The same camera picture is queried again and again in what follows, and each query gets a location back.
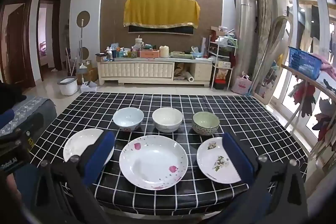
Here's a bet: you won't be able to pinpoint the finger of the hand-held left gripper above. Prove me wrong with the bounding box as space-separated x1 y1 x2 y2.
0 128 30 174

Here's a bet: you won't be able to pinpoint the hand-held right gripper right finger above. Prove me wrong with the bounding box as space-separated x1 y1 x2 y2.
215 132 309 224

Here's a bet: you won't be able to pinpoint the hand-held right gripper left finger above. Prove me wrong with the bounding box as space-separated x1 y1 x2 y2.
33 131 117 224

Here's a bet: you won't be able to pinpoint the white plate green floral print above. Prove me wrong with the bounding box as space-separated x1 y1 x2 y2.
197 137 243 185

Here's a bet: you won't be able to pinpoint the plain white plate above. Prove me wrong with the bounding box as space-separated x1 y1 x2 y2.
63 128 114 169

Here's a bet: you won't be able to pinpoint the green patterned bowl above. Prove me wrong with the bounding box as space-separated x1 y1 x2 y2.
192 112 220 136

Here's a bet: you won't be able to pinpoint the blue white bowl red print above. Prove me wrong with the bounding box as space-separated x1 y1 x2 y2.
113 107 145 132

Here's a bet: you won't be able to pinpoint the white plate pink petals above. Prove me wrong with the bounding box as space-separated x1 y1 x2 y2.
119 135 189 191

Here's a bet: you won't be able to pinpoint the plain white bowl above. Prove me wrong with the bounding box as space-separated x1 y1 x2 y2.
152 107 183 133

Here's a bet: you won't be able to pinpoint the black checkered tablecloth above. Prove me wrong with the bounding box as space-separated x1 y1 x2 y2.
29 91 309 214

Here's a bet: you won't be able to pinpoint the dark cloth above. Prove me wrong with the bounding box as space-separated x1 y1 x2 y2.
0 82 25 109

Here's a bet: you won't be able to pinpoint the white dustpan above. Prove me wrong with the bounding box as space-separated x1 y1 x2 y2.
80 81 97 93

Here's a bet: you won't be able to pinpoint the pink bag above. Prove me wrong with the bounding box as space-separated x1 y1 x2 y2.
234 74 252 95

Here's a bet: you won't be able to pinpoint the white grey mop bucket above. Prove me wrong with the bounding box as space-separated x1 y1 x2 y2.
57 76 79 96

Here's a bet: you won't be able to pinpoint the stacked cardboard boxes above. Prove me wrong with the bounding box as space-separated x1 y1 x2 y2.
76 60 98 83

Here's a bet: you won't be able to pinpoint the hanging clothes on rack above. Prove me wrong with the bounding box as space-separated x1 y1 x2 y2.
281 64 336 161

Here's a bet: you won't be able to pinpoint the cream tv cabinet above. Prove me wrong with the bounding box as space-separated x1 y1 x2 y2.
97 59 213 86

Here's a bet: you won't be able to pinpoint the broom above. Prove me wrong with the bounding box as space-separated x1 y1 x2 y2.
65 47 76 76

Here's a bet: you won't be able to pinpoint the white metal shelf rack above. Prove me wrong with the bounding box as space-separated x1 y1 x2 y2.
207 26 238 90

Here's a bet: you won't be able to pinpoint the light blue basin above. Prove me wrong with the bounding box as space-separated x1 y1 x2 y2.
191 46 203 60

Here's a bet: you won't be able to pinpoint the brown wooden door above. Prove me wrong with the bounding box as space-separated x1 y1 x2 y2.
0 0 36 88

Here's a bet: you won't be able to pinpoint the pink box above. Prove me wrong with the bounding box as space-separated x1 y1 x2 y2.
140 50 160 58

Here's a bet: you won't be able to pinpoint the silver tower air conditioner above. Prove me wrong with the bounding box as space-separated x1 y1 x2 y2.
234 0 259 93

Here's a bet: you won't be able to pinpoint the white mop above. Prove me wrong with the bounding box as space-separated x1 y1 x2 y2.
76 19 91 83

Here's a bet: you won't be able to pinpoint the blue plastic basket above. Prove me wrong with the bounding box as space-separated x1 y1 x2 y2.
288 46 324 81

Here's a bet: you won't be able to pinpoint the white kettle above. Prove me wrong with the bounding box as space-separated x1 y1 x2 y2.
135 35 145 51

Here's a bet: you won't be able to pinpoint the black television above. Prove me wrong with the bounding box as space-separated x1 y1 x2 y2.
128 25 195 36

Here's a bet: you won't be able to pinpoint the beige patterned curtain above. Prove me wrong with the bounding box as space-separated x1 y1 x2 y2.
252 0 275 98

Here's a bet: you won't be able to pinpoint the sliding glass door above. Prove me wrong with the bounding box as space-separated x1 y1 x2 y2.
270 0 336 135

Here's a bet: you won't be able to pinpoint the yellow cloth cover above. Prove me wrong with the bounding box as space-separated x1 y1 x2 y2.
123 0 201 29

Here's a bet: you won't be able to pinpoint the brown door frame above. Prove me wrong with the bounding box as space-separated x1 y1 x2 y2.
35 0 62 81

